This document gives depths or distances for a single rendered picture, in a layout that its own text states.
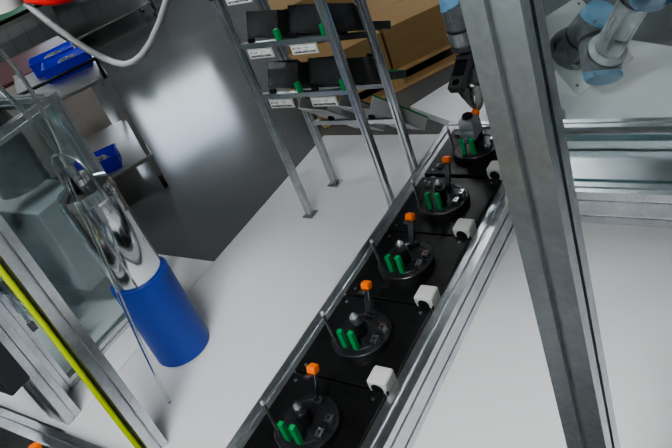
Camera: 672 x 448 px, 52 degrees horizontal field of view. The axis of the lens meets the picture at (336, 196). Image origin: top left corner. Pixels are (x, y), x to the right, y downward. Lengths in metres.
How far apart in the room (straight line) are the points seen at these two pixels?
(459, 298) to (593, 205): 0.46
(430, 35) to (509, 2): 4.35
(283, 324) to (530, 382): 0.68
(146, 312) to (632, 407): 1.13
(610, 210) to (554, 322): 1.15
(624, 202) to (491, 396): 0.61
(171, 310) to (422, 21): 3.38
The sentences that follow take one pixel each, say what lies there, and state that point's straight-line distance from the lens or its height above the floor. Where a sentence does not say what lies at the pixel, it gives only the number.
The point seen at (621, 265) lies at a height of 0.86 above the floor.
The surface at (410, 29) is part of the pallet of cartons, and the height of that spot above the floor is 0.36.
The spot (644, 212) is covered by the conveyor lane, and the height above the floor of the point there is 0.90.
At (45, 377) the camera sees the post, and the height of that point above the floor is 1.02.
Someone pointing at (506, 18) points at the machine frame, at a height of 1.85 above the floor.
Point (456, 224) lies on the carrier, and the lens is 1.77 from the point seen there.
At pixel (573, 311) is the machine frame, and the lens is 0.70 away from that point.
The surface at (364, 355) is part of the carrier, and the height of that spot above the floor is 0.99.
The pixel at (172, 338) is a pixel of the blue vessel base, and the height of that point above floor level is 0.96.
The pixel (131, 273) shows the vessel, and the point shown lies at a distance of 1.78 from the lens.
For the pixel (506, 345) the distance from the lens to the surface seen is 1.63.
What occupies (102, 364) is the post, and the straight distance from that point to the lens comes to 1.60.
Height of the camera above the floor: 2.05
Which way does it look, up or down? 31 degrees down
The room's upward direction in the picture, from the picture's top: 22 degrees counter-clockwise
